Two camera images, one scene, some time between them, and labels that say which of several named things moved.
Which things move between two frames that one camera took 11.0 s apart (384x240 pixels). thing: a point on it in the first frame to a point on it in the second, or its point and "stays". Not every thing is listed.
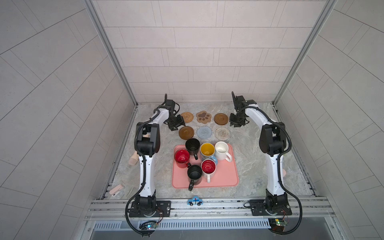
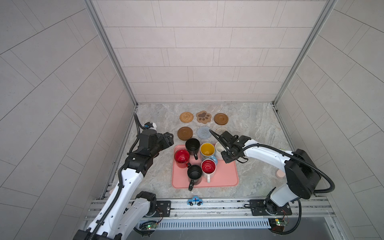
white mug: [221, 151] stays
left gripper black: [180, 120] to [169, 141]
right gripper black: [232, 121] to [226, 160]
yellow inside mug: [207, 150] stays
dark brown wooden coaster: [186, 132] stays
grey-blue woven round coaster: [204, 132] stays
